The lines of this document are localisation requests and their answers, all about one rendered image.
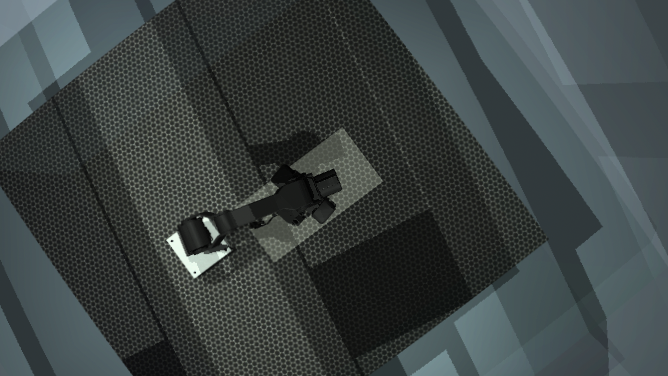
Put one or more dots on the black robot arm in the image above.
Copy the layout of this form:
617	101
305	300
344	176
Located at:
290	201

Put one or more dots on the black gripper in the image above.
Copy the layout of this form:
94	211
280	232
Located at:
320	212

